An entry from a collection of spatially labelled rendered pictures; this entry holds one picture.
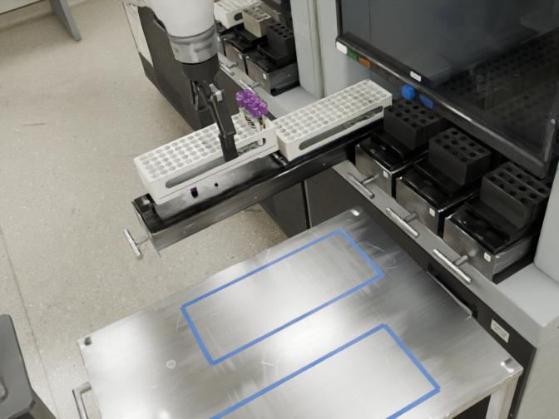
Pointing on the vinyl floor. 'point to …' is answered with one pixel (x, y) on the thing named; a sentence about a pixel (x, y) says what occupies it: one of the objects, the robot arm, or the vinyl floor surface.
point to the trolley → (302, 340)
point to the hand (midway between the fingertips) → (218, 139)
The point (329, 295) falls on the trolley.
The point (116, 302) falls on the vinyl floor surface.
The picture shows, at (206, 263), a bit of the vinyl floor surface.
